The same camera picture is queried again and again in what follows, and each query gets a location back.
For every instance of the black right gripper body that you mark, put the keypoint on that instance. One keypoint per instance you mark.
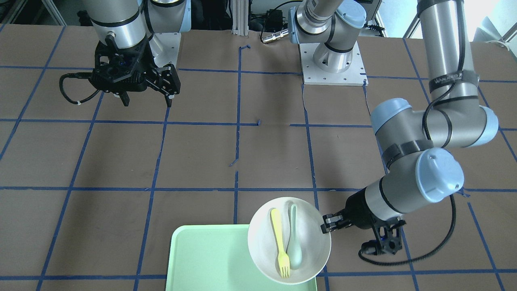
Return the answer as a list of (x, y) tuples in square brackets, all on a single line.
[(147, 60)]

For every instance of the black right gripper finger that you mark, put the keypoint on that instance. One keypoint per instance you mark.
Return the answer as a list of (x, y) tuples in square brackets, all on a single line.
[(169, 98), (125, 99)]

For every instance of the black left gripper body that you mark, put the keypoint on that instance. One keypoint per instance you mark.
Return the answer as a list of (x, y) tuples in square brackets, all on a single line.
[(360, 209)]

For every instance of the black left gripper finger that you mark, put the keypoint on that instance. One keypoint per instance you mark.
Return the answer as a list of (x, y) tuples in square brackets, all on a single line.
[(328, 228), (333, 219)]

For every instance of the white round bowl plate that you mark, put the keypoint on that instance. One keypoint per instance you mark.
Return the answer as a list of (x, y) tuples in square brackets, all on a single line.
[(315, 245)]

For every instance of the robot left arm silver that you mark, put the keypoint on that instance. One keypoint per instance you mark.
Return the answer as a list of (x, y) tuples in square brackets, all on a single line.
[(415, 144)]

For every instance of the robot right arm silver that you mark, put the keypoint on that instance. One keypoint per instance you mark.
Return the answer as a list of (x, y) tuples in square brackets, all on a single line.
[(129, 21)]

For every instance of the yellow plastic fork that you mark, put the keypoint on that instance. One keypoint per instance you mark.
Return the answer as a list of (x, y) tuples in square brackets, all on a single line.
[(283, 259)]

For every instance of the pale green plastic spoon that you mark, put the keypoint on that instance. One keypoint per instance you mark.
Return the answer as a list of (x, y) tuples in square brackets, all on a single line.
[(294, 246)]

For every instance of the light green serving tray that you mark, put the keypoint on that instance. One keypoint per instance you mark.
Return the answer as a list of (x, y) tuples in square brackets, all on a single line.
[(216, 258)]

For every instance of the black power adapter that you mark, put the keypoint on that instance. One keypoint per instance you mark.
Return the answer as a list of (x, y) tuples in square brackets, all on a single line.
[(274, 20)]

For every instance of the silver cylindrical connector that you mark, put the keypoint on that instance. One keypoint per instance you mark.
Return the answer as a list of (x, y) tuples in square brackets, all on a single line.
[(274, 36)]

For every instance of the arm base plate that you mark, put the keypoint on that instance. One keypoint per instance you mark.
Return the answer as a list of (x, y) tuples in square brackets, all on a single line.
[(322, 66), (165, 48)]

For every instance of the aluminium frame post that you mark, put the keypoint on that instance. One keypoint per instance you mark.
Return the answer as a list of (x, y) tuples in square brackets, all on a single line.
[(240, 17)]

